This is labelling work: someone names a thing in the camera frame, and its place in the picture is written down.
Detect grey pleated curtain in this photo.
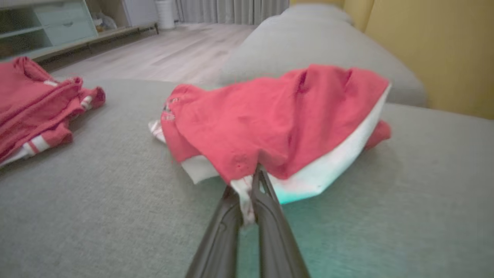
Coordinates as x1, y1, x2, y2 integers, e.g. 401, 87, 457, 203
176, 0, 290, 25

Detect large grey sofa seat cushion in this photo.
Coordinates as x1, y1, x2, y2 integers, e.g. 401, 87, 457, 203
0, 79, 494, 278

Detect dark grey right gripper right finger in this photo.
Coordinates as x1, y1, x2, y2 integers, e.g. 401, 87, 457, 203
251, 163, 311, 278

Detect red garment with white stripes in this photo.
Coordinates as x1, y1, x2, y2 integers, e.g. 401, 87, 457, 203
0, 56, 107, 168

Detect narrow grey sofa seat cushion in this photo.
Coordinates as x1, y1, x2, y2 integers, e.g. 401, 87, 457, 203
220, 4, 427, 108

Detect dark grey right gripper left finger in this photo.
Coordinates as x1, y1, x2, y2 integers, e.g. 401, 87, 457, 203
185, 185, 244, 278

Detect pale green drawer cabinet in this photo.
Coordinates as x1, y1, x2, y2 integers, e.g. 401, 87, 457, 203
0, 0, 159, 64

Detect red garment with white waistband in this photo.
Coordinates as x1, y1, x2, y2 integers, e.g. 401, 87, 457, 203
149, 64, 392, 226

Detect white cylindrical bin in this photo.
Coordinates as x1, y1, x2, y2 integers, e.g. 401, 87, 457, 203
154, 0, 176, 30

